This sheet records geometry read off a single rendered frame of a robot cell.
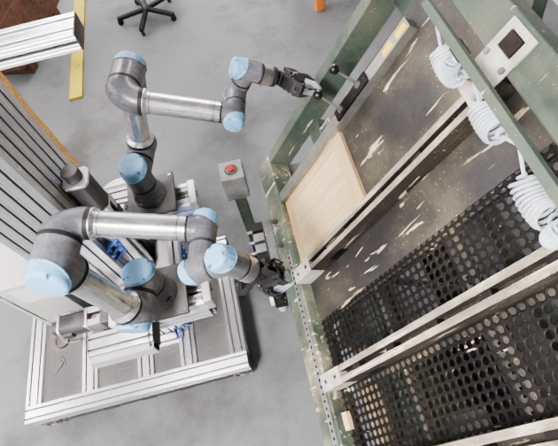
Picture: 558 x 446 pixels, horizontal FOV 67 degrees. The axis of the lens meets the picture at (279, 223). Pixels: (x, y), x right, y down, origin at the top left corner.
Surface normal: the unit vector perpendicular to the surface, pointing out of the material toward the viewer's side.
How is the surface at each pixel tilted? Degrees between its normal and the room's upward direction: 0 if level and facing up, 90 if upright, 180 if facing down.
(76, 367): 0
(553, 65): 58
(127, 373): 0
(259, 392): 0
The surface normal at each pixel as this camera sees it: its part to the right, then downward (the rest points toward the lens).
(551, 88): -0.89, -0.07
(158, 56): -0.11, -0.50
